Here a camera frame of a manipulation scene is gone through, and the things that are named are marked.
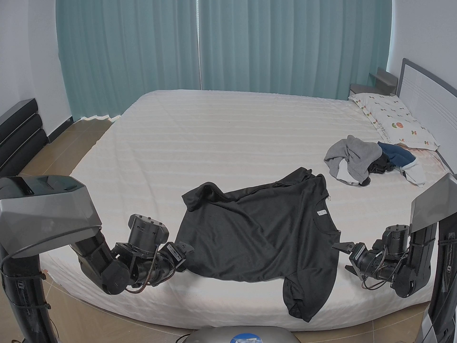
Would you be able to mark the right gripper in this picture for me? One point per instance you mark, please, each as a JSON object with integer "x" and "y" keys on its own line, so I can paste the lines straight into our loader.
{"x": 369, "y": 263}

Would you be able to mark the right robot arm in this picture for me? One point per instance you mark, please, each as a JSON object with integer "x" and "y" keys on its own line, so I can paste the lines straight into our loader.
{"x": 432, "y": 205}

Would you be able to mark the grey bedside table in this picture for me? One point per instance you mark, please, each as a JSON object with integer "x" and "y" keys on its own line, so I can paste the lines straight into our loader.
{"x": 382, "y": 80}

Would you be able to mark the black chest of drawers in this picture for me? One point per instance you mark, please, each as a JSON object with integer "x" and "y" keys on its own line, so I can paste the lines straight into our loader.
{"x": 18, "y": 134}

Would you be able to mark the bed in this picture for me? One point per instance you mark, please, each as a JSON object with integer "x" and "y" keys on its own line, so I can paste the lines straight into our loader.
{"x": 214, "y": 138}

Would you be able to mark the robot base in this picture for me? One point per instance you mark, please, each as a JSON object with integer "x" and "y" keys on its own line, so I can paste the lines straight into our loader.
{"x": 221, "y": 336}

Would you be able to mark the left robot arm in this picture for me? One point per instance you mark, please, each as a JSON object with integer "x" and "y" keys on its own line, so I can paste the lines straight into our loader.
{"x": 46, "y": 205}

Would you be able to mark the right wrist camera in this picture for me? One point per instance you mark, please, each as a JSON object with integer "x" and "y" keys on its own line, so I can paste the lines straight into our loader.
{"x": 378, "y": 245}

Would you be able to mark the white printed pillow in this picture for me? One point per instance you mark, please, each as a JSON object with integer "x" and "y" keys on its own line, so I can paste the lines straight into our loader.
{"x": 396, "y": 120}

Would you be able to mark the pile of clothes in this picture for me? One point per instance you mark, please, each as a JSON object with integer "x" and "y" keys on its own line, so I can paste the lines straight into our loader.
{"x": 357, "y": 155}

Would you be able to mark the blue-green curtain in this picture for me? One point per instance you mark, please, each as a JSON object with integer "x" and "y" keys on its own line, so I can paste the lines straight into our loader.
{"x": 125, "y": 48}
{"x": 285, "y": 38}

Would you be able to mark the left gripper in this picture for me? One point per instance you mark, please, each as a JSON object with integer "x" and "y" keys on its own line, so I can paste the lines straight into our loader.
{"x": 173, "y": 257}

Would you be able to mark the black T-shirt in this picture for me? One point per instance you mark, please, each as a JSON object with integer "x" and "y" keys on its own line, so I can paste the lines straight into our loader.
{"x": 250, "y": 234}

